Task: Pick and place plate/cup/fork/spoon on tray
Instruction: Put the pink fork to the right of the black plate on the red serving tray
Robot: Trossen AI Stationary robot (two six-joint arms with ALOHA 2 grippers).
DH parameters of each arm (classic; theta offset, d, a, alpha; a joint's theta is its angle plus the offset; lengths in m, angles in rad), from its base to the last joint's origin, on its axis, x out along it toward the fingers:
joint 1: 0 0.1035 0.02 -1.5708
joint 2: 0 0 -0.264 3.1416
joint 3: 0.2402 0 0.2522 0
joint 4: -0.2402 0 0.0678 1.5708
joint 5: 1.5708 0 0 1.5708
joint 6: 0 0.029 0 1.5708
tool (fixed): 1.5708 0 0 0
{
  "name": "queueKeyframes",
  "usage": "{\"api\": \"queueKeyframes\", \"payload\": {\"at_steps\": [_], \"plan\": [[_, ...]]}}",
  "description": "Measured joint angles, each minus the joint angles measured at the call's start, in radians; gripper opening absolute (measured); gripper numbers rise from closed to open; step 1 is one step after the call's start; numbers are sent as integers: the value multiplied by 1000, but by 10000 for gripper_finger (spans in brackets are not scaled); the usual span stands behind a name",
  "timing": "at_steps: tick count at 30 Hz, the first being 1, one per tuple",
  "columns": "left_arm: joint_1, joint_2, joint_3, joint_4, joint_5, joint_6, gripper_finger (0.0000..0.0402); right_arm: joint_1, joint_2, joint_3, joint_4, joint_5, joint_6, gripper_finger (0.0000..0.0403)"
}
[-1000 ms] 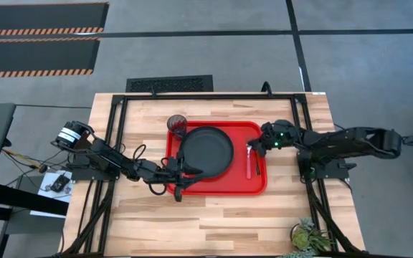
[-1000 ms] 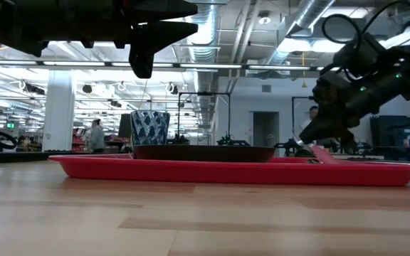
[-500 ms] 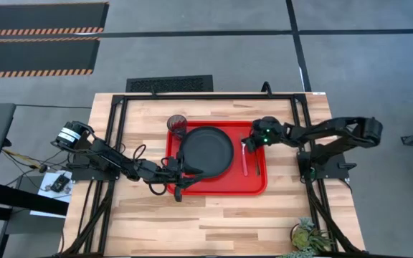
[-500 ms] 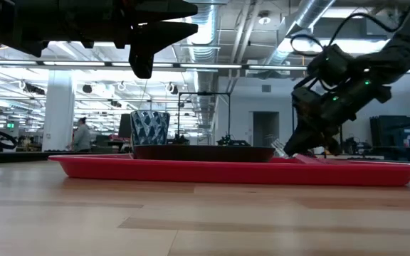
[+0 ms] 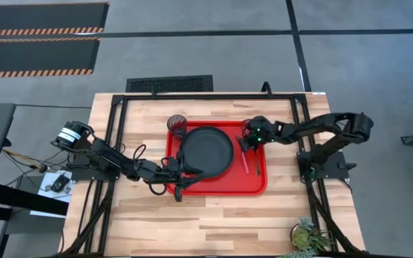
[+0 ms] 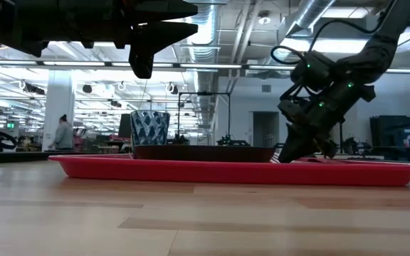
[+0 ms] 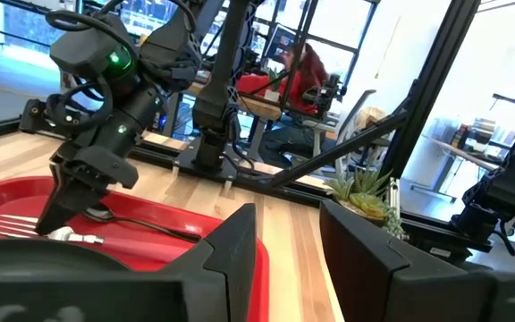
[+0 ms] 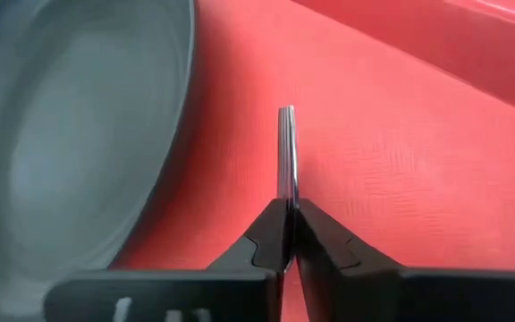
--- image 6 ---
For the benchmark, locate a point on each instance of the dark blue cabinet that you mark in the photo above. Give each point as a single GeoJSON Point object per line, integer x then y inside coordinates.
{"type": "Point", "coordinates": [390, 135]}

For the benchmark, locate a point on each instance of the grey doorway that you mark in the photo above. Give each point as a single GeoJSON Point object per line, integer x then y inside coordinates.
{"type": "Point", "coordinates": [265, 129]}

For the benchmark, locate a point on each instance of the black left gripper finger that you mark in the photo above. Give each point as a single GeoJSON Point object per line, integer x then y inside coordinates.
{"type": "Point", "coordinates": [166, 10]}
{"type": "Point", "coordinates": [148, 39]}

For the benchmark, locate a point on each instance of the dark faceted cup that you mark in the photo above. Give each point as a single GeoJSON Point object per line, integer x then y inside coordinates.
{"type": "Point", "coordinates": [149, 128]}

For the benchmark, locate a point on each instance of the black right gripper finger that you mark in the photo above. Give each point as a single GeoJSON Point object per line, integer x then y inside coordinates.
{"type": "Point", "coordinates": [326, 147]}
{"type": "Point", "coordinates": [297, 145]}

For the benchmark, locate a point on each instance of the black round plate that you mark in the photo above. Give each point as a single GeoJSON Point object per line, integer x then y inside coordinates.
{"type": "Point", "coordinates": [205, 153]}

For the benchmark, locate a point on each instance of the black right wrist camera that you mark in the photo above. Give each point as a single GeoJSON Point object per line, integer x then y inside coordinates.
{"type": "Point", "coordinates": [313, 69]}

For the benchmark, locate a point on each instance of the red plastic tray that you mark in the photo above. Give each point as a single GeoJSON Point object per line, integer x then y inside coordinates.
{"type": "Point", "coordinates": [226, 174]}

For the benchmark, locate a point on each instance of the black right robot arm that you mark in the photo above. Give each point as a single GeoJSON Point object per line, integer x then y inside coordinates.
{"type": "Point", "coordinates": [379, 53]}

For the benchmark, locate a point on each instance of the person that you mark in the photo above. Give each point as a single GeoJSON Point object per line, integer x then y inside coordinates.
{"type": "Point", "coordinates": [63, 135]}

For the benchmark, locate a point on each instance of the silver ventilation duct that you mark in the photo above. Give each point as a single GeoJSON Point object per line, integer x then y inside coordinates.
{"type": "Point", "coordinates": [205, 42]}
{"type": "Point", "coordinates": [310, 14]}

